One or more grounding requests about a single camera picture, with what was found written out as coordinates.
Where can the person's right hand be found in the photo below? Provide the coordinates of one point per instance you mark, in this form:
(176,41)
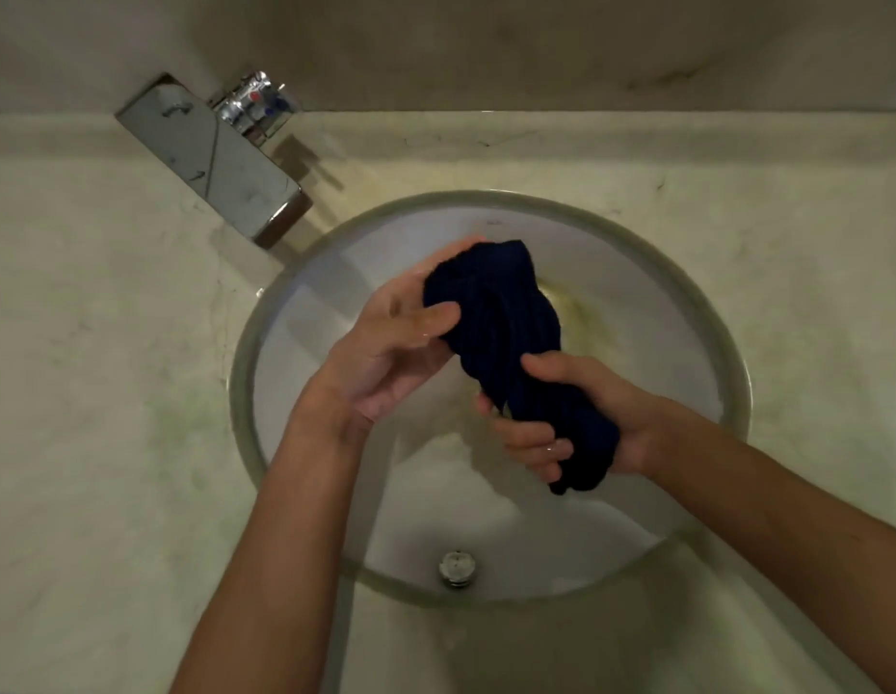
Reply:
(628,426)

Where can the person's left hand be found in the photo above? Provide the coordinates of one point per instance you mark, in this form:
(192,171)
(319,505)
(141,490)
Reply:
(379,354)

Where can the person's left thumb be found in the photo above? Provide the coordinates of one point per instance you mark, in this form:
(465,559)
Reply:
(423,321)

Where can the person's right thumb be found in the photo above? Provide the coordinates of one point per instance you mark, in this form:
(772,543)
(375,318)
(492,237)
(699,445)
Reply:
(563,374)

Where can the person's right little finger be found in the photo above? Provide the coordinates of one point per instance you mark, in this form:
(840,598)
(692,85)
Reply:
(550,472)

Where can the person's right middle finger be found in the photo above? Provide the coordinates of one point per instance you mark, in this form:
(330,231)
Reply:
(524,432)

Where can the dark blue cloth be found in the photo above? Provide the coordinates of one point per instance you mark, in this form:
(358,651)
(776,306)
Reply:
(502,317)

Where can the person's right forearm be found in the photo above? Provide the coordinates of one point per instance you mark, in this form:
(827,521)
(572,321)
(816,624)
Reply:
(780,520)

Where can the person's left forearm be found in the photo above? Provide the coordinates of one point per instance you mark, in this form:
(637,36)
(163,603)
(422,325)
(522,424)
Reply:
(274,556)

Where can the round white sink basin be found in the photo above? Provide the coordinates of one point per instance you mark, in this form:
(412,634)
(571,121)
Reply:
(419,513)

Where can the round chrome overflow cap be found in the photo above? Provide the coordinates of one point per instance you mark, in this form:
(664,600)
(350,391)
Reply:
(457,568)

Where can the chrome faucet spout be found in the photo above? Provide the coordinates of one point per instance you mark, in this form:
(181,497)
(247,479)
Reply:
(209,158)

